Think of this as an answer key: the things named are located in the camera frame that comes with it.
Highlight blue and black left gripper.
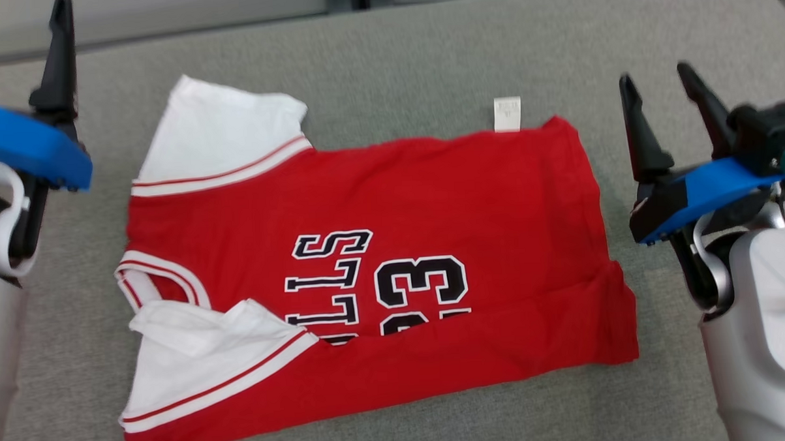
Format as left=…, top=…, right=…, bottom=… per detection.
left=0, top=0, right=94, bottom=194

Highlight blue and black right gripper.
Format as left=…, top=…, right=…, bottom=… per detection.
left=617, top=58, right=785, bottom=246

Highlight red Bulls basketball jersey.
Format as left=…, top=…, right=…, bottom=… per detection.
left=106, top=59, right=643, bottom=441

